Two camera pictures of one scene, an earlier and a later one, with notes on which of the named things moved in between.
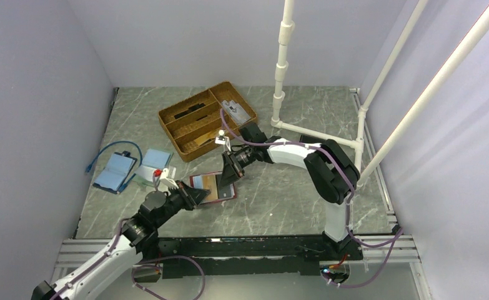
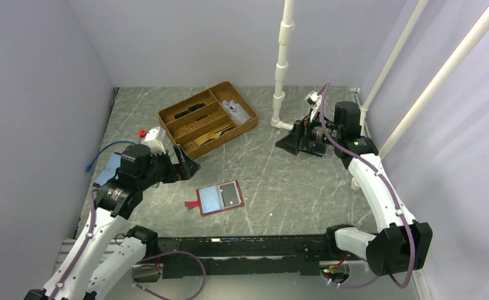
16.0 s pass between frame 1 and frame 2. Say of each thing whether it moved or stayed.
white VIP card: stayed
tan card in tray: stayed
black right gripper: moved
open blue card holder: stayed
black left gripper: moved
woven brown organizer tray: stayed
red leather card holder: moved
